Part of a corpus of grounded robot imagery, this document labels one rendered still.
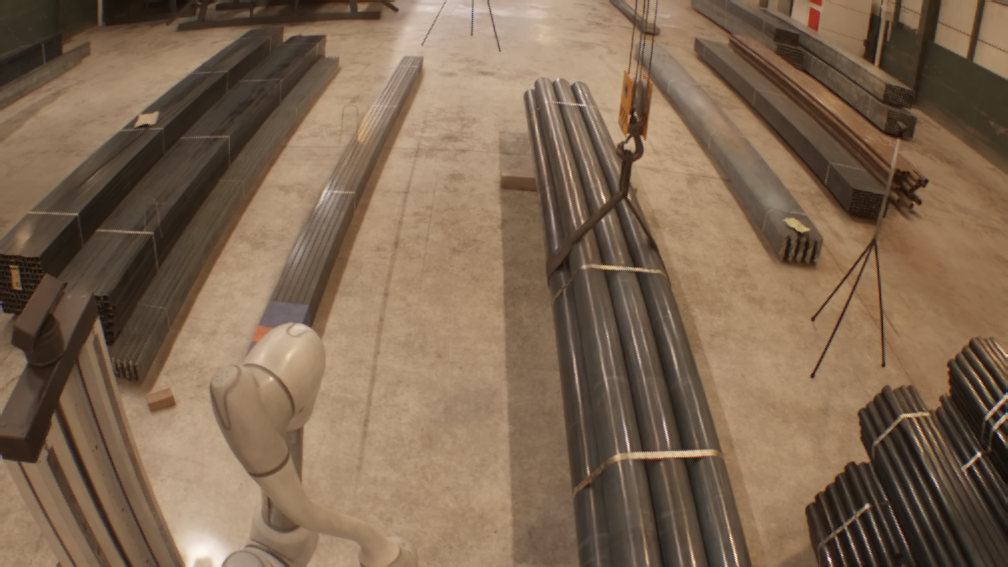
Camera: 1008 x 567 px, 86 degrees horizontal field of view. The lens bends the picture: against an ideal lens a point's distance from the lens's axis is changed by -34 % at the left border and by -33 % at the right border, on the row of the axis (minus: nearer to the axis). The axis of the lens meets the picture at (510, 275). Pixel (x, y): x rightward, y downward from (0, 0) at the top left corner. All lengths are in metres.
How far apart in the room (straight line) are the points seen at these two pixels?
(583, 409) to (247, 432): 1.99
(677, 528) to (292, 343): 1.49
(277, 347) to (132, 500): 0.44
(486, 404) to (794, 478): 1.60
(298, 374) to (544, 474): 2.13
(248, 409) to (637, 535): 1.47
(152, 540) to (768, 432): 3.12
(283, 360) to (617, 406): 1.75
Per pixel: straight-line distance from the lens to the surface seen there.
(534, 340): 4.09
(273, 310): 3.95
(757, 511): 3.38
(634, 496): 2.49
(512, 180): 5.67
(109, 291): 3.89
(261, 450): 1.25
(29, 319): 0.94
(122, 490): 1.32
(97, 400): 1.17
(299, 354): 1.33
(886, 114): 10.88
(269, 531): 1.72
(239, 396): 1.22
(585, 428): 2.93
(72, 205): 4.82
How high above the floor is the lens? 2.33
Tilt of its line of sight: 30 degrees down
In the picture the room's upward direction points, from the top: 6 degrees clockwise
